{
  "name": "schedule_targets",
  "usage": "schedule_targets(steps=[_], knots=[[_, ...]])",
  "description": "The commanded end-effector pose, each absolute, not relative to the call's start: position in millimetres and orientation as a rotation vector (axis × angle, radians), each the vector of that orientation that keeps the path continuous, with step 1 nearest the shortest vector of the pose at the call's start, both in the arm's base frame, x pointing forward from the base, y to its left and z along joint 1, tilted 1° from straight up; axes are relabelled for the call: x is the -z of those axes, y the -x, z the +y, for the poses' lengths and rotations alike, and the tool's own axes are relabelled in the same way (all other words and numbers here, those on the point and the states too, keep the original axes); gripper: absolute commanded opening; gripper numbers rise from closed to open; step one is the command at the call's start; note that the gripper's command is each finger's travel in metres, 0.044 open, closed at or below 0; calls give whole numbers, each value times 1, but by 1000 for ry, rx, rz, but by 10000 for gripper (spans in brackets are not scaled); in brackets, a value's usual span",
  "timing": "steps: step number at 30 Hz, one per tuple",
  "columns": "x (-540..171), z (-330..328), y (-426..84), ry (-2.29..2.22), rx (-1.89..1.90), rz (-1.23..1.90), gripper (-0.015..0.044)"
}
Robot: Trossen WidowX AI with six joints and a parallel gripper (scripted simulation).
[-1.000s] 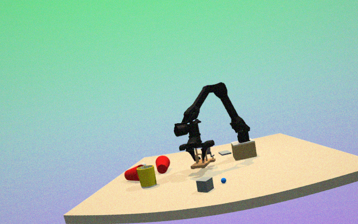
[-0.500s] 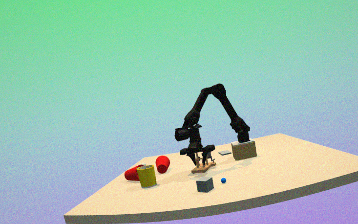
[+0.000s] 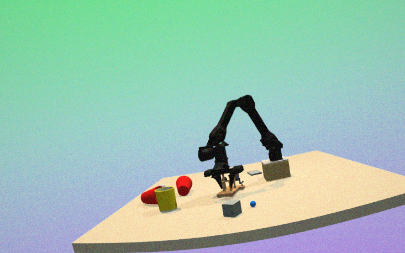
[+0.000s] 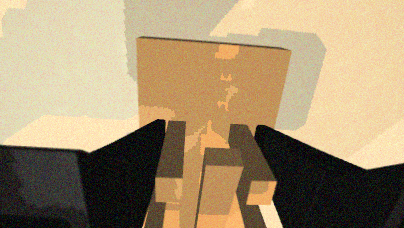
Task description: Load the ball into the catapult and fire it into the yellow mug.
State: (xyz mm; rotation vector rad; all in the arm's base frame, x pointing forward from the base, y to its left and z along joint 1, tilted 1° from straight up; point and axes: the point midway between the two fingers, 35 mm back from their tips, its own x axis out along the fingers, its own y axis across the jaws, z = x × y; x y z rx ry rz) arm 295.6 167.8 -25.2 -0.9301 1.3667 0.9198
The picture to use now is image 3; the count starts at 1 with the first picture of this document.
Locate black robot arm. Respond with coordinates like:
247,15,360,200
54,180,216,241
198,95,283,176

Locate yellow cup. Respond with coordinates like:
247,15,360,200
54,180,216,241
154,187,177,213

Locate red cylinder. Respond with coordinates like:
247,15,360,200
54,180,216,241
176,176,192,196
141,186,162,204

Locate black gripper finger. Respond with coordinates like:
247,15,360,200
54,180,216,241
211,175,223,189
228,173,236,188

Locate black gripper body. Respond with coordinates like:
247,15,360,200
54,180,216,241
204,156,244,177

